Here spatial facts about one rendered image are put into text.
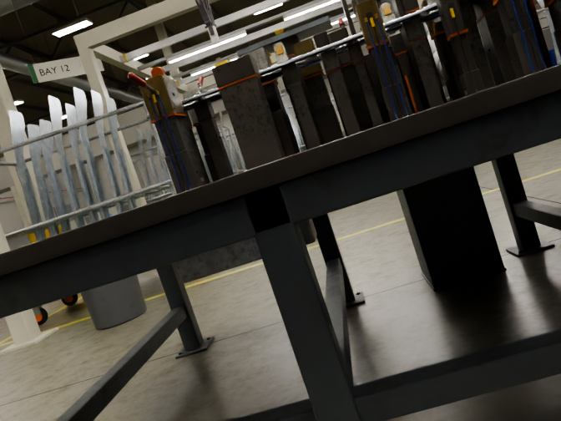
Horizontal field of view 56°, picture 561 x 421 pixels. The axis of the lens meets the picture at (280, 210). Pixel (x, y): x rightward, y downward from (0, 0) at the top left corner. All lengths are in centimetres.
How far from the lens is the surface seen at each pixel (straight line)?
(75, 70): 1270
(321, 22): 206
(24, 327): 499
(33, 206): 624
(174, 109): 162
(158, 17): 815
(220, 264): 127
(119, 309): 413
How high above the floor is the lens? 68
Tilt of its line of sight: 4 degrees down
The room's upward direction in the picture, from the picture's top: 19 degrees counter-clockwise
